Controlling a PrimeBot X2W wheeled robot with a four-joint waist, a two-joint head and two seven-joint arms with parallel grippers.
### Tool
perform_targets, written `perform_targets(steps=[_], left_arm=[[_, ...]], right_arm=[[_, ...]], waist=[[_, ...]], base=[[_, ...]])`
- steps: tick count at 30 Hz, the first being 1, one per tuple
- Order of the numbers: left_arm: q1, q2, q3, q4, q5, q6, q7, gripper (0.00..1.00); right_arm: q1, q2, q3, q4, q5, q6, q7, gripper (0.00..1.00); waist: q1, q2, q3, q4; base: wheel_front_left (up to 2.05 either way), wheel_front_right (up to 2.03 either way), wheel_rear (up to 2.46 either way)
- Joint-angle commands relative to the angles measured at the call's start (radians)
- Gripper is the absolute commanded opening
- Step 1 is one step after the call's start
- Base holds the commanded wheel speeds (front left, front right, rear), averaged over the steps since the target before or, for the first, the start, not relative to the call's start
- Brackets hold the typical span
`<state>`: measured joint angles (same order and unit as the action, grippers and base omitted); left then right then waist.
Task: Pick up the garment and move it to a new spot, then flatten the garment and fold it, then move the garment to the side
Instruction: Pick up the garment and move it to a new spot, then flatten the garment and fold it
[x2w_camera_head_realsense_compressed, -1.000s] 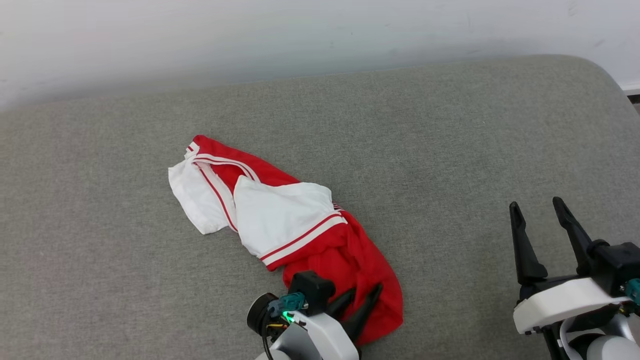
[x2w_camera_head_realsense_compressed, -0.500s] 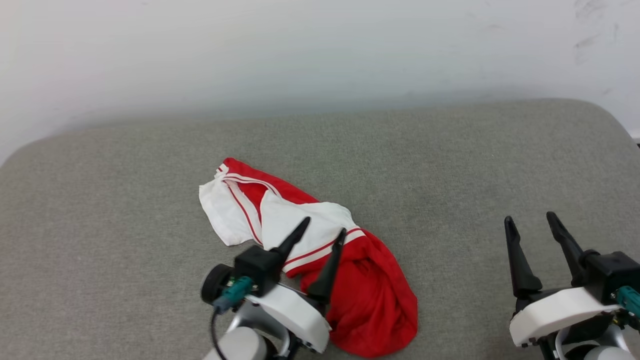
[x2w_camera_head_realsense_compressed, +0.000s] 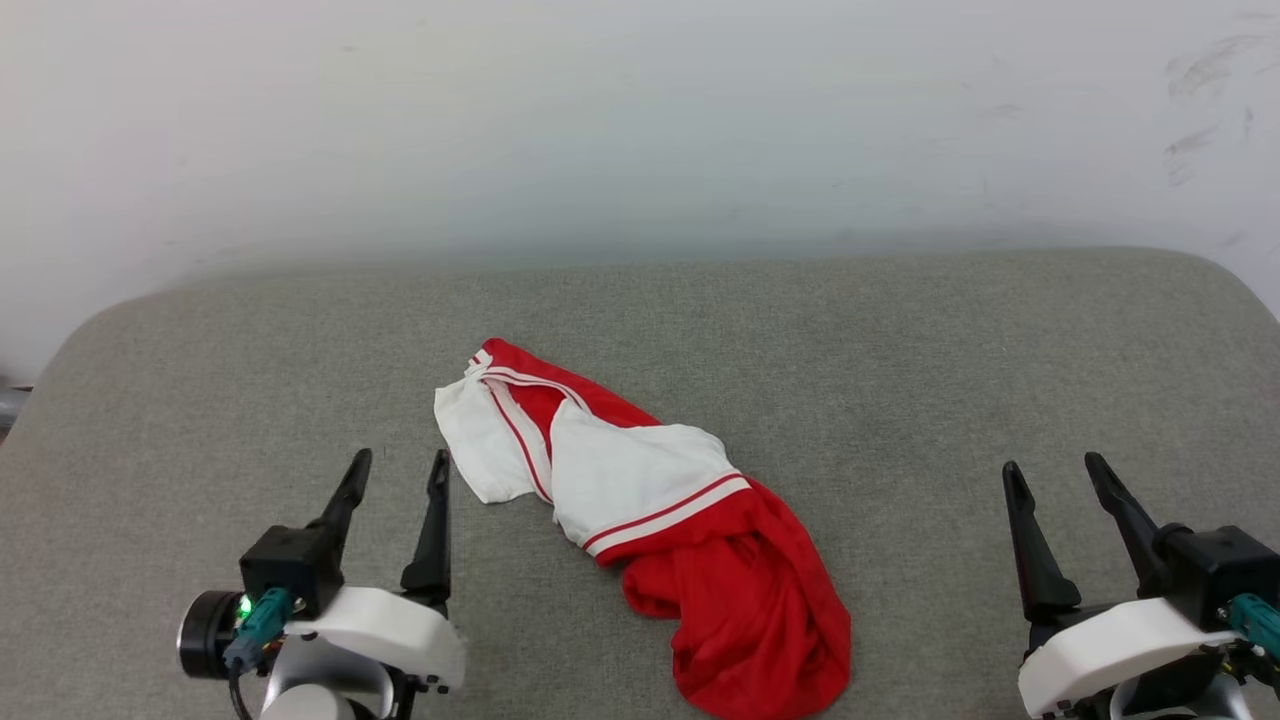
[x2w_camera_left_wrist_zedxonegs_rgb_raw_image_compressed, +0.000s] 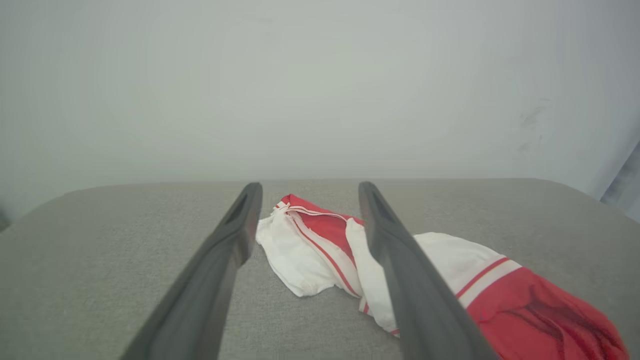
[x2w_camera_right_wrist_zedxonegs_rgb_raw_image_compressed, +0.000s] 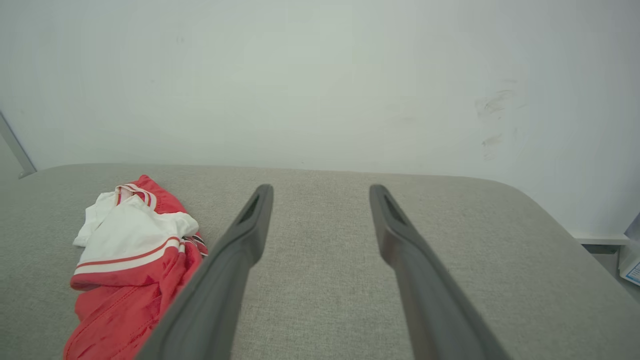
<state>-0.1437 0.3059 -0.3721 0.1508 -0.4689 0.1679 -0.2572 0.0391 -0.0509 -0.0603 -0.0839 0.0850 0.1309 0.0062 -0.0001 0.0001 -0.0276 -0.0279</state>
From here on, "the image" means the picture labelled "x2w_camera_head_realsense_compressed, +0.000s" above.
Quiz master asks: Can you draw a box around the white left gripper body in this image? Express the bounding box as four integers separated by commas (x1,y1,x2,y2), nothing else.
288,586,467,693

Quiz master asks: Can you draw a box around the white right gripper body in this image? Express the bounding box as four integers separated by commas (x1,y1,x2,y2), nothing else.
1017,597,1243,719

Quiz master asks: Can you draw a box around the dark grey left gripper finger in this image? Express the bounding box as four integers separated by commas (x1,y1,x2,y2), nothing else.
401,449,453,613
306,448,373,551

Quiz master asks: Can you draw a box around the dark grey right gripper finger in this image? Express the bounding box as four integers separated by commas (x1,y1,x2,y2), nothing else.
1084,451,1168,600
1002,460,1083,624

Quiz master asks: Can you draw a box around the red and white jersey garment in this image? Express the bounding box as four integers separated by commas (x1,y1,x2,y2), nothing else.
433,338,853,720

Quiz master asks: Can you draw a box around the teal plug left camera cable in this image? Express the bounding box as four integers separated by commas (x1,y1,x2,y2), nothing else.
223,587,297,720

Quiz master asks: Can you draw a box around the teal plug camera cable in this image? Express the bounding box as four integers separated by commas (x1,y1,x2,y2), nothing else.
1227,592,1280,663
223,587,297,720

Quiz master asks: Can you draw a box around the teal plug right camera cable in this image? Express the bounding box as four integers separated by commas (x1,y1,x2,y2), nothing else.
1227,592,1280,663

